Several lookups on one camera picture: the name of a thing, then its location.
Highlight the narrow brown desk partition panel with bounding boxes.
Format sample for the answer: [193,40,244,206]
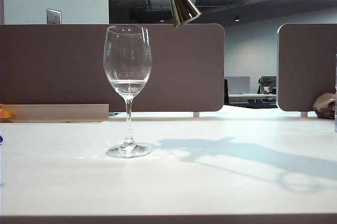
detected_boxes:
[277,23,337,112]

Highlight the orange object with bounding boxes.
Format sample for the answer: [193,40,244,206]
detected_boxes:
[0,104,16,122]

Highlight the clear wine glass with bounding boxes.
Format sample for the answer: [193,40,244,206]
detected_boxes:
[103,24,153,159]

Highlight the brown crumpled bag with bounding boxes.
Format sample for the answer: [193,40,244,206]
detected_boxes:
[312,93,337,119]

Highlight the metal wall switch plate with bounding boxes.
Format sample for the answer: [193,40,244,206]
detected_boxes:
[46,8,63,25]

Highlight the white background desk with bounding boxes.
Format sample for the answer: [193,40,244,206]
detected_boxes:
[228,93,277,104]

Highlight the beige cardboard box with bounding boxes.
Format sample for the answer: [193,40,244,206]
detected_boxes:
[0,103,110,123]

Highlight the black office chair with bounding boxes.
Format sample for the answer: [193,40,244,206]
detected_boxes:
[224,78,230,105]

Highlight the wide brown desk partition panel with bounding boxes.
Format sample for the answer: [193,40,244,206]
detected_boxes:
[0,23,225,113]

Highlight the potted green plant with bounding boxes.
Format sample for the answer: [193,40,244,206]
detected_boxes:
[258,76,275,95]

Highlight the grey background partition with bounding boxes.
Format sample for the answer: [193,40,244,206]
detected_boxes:
[225,76,250,94]

